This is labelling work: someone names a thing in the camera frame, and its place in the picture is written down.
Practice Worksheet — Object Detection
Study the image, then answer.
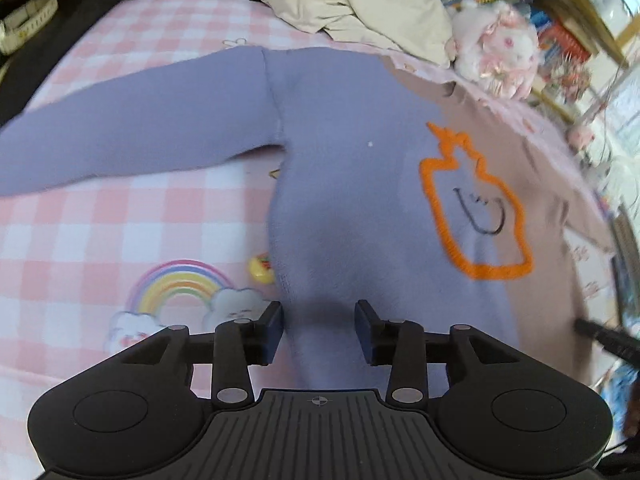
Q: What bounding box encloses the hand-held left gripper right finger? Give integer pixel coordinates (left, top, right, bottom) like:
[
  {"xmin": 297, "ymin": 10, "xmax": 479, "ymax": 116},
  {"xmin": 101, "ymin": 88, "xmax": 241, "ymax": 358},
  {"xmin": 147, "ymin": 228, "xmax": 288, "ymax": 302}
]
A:
[{"xmin": 354, "ymin": 300, "xmax": 526, "ymax": 407}]

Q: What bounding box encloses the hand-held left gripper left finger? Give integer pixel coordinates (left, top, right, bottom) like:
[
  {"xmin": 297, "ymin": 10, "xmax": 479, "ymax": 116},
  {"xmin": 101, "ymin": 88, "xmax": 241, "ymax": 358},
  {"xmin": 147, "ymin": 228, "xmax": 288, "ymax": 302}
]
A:
[{"xmin": 107, "ymin": 301, "xmax": 285, "ymax": 409}]

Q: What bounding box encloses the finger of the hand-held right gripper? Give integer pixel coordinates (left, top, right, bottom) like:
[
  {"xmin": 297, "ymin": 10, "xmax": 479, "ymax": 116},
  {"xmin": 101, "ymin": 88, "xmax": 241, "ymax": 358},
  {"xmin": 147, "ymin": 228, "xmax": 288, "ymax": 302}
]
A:
[{"xmin": 574, "ymin": 317, "xmax": 640, "ymax": 362}]

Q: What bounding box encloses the purple and brown sweater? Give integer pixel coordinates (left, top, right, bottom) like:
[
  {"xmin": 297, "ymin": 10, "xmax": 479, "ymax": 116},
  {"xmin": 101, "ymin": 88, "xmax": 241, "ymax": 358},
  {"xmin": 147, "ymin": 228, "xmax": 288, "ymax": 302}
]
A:
[{"xmin": 0, "ymin": 46, "xmax": 617, "ymax": 396}]

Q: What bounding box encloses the small pink pig plush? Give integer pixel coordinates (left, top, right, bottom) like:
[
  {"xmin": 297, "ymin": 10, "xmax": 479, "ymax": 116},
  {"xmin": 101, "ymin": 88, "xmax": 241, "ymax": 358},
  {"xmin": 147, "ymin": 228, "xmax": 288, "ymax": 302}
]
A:
[{"xmin": 565, "ymin": 125, "xmax": 597, "ymax": 152}]

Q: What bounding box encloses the pink checkered printed mat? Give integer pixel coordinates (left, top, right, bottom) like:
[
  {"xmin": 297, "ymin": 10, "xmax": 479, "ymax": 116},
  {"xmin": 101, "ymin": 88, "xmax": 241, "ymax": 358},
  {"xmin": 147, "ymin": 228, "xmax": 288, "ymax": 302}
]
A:
[{"xmin": 0, "ymin": 0, "xmax": 623, "ymax": 411}]

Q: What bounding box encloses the stack of red books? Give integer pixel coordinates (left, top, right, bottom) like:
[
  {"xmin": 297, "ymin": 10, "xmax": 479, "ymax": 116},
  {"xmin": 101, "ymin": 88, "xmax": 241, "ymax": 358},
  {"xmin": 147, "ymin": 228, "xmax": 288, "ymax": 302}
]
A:
[{"xmin": 537, "ymin": 20, "xmax": 593, "ymax": 67}]

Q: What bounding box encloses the pink white bunny plush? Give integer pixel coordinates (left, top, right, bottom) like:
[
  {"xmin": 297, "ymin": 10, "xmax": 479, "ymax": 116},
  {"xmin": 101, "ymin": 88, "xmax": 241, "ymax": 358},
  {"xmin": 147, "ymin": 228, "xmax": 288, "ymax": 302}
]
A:
[{"xmin": 445, "ymin": 0, "xmax": 544, "ymax": 101}]

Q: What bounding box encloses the beige garment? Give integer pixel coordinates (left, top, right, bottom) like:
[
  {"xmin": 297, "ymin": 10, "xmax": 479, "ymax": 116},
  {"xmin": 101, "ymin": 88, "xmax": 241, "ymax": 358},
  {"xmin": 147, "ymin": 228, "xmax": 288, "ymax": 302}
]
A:
[{"xmin": 250, "ymin": 0, "xmax": 454, "ymax": 69}]

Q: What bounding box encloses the wooden bookshelf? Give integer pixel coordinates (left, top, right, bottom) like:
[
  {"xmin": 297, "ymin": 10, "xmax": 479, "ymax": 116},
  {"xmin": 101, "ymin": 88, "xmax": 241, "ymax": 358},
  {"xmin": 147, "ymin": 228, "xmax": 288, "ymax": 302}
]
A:
[{"xmin": 530, "ymin": 0, "xmax": 640, "ymax": 123}]

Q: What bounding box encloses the cream perforated strap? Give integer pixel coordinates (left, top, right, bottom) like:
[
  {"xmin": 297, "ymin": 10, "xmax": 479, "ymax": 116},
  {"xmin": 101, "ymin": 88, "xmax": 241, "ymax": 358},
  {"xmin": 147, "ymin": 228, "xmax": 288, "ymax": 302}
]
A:
[{"xmin": 0, "ymin": 0, "xmax": 59, "ymax": 56}]

